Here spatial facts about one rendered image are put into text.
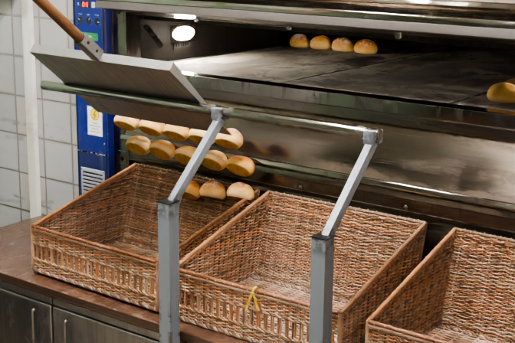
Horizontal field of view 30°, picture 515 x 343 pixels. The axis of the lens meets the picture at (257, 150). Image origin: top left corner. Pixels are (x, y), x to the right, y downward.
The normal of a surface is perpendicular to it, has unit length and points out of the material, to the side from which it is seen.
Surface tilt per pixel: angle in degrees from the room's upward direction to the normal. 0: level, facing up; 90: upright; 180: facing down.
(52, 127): 90
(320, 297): 90
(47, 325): 90
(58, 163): 90
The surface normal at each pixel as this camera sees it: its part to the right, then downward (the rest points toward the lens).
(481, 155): -0.56, -0.16
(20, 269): 0.01, -0.97
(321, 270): -0.59, 0.18
